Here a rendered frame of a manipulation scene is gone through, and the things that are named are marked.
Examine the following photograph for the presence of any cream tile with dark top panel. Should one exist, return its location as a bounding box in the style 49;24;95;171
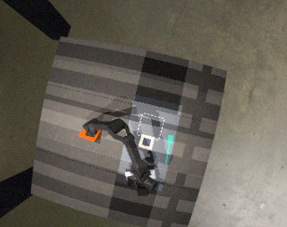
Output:
138;134;155;149

